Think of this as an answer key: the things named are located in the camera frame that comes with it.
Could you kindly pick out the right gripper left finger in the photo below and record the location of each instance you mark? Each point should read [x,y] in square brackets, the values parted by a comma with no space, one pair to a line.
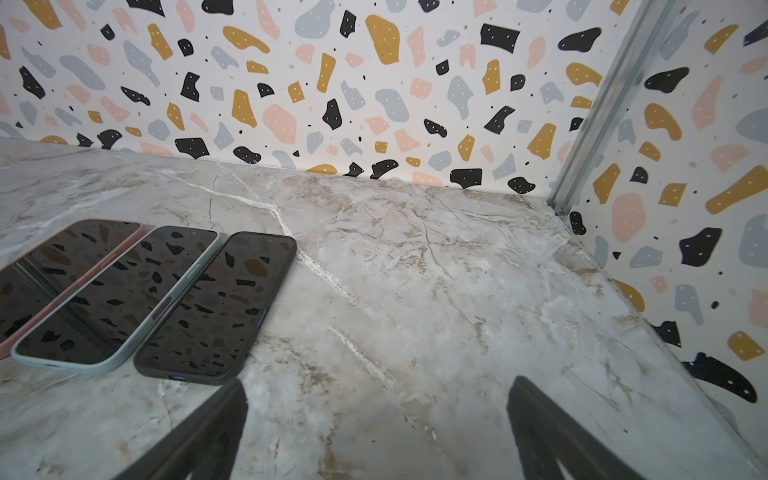
[203,446]

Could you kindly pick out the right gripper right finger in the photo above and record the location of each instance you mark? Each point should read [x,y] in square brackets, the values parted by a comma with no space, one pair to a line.
[551,443]

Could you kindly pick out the black phone case camera cutout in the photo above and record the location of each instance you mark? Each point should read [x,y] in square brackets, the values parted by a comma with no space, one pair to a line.
[207,336]

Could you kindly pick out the light blue phone case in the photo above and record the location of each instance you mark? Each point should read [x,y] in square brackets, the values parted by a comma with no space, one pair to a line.
[103,322]

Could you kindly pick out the pink phone case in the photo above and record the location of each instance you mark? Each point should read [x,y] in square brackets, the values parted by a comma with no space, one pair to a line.
[49,274]

